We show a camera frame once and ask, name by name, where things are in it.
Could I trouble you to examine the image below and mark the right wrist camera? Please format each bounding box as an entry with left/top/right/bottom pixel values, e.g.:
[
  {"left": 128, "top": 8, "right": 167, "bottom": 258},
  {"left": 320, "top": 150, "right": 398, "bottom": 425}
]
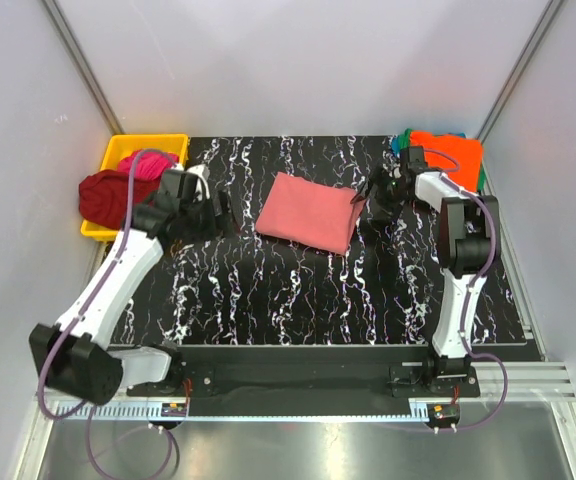
[{"left": 399, "top": 146, "right": 429, "bottom": 177}]

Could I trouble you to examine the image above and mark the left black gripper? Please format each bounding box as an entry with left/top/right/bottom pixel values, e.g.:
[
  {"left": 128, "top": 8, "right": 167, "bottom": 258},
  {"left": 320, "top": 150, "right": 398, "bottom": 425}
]
[{"left": 180, "top": 190, "right": 241, "bottom": 246}]

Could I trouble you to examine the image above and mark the orange folded t shirt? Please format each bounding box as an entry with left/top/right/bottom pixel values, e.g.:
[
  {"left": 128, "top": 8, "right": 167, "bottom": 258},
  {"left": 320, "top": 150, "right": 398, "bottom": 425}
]
[{"left": 407, "top": 130, "right": 484, "bottom": 193}]

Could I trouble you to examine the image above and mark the aluminium corner post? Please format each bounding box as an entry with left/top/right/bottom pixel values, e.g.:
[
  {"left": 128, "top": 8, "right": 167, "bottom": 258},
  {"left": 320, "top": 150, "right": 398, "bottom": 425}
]
[
  {"left": 39, "top": 0, "right": 125, "bottom": 135},
  {"left": 476, "top": 0, "right": 567, "bottom": 143}
]

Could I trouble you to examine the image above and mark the left aluminium corner post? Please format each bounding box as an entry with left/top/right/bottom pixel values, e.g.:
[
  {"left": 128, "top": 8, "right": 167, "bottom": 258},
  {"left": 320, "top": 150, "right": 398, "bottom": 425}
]
[{"left": 39, "top": 0, "right": 125, "bottom": 135}]

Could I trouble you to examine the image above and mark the green folded t shirt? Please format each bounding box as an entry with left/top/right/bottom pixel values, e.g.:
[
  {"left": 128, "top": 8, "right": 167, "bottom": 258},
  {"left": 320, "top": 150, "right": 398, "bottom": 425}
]
[{"left": 392, "top": 128, "right": 487, "bottom": 194}]

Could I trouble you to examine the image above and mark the yellow plastic bin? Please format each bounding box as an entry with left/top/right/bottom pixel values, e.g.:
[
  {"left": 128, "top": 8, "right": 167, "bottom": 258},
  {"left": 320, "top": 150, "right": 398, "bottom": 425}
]
[{"left": 81, "top": 134, "right": 189, "bottom": 242}]

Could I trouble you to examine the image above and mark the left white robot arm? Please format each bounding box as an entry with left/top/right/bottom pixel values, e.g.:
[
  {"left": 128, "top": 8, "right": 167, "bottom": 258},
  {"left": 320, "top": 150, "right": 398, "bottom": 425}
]
[{"left": 29, "top": 190, "right": 237, "bottom": 406}]

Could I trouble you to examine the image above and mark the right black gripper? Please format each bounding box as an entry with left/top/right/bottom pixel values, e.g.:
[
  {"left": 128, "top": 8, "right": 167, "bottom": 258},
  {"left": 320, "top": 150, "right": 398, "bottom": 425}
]
[{"left": 351, "top": 165, "right": 410, "bottom": 223}]

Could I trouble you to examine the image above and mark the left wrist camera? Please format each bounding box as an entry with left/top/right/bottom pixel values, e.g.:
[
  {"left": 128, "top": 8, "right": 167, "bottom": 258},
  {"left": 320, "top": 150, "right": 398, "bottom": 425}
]
[{"left": 155, "top": 165, "right": 210, "bottom": 211}]

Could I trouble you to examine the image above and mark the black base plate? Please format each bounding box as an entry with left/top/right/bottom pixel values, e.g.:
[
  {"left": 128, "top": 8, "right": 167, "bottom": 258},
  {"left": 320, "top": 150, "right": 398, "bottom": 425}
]
[{"left": 127, "top": 345, "right": 481, "bottom": 419}]

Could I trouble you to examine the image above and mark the right aluminium corner post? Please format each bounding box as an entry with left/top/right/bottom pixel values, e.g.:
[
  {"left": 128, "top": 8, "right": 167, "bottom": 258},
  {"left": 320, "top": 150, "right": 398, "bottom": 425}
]
[{"left": 476, "top": 0, "right": 567, "bottom": 143}]

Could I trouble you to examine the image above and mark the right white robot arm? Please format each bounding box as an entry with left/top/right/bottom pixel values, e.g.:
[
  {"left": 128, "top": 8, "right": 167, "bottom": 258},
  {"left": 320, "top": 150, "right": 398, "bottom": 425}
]
[{"left": 352, "top": 165, "right": 499, "bottom": 397}]

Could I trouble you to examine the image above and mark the salmon pink t shirt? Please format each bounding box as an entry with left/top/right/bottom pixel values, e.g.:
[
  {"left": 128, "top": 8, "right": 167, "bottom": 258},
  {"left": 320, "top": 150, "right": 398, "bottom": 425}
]
[{"left": 255, "top": 172, "right": 365, "bottom": 255}]

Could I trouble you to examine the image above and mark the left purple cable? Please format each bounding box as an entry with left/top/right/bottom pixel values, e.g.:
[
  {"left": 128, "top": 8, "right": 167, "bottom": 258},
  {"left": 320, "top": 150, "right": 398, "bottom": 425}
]
[{"left": 35, "top": 147, "right": 181, "bottom": 478}]

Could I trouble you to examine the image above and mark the aluminium frame rail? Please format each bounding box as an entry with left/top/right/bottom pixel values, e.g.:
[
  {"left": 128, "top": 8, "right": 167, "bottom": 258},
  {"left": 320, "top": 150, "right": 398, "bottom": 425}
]
[{"left": 44, "top": 362, "right": 576, "bottom": 423}]

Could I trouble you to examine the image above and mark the dark red t shirt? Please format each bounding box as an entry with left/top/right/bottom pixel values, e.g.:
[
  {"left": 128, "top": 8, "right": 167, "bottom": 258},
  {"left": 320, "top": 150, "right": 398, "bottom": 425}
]
[{"left": 77, "top": 168, "right": 164, "bottom": 231}]

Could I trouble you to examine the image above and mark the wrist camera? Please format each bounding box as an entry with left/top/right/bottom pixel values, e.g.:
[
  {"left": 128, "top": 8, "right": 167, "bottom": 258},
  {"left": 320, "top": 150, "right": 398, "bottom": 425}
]
[
  {"left": 399, "top": 146, "right": 429, "bottom": 177},
  {"left": 155, "top": 165, "right": 210, "bottom": 211}
]

